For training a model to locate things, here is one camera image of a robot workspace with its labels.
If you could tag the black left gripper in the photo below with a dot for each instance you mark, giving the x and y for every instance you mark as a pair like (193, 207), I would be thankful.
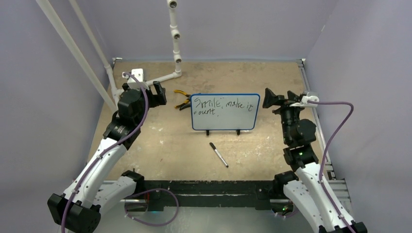
(156, 99)

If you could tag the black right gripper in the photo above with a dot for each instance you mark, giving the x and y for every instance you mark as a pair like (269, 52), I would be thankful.
(271, 99)

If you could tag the blue framed whiteboard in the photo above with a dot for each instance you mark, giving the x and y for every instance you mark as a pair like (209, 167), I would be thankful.
(224, 111)

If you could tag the white whiteboard marker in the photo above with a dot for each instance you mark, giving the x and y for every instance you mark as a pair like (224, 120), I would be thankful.
(219, 155)

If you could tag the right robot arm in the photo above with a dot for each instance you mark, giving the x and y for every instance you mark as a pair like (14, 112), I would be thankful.
(305, 184)

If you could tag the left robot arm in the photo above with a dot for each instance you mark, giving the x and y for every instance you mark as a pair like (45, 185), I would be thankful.
(81, 206)

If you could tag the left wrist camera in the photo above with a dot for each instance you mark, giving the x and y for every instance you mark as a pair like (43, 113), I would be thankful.
(135, 78)

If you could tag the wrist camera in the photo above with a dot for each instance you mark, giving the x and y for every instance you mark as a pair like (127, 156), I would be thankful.
(135, 78)
(307, 99)

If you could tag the black grey wire stripper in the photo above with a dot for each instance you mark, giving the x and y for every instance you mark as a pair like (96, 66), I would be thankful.
(184, 106)

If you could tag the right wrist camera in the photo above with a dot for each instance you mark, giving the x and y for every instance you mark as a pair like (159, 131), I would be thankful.
(307, 99)

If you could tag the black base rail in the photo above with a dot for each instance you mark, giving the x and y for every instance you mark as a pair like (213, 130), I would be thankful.
(259, 195)

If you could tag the aluminium frame rail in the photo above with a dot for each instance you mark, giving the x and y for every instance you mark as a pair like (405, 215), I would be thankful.
(339, 186)

